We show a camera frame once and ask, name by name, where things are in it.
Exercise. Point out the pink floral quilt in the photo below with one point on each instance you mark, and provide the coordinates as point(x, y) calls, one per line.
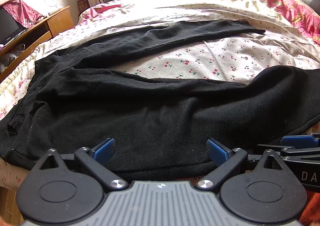
point(300, 15)

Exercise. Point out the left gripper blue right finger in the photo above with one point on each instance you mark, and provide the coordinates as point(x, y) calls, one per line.
point(228, 162)

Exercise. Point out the wooden tv cabinet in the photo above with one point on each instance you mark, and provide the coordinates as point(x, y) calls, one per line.
point(41, 32)

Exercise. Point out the black television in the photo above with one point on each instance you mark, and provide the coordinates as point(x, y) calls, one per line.
point(9, 27)

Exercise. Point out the black pants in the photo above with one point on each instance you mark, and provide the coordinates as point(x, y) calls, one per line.
point(161, 126)

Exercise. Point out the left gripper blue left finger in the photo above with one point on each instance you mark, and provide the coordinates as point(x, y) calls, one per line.
point(93, 163)

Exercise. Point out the pink cloth over television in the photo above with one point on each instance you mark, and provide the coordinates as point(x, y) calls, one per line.
point(22, 13)

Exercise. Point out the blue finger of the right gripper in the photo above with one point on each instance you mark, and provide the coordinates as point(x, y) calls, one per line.
point(293, 142)

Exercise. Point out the cherry print bed sheet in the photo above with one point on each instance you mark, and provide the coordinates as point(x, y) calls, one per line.
point(237, 59)

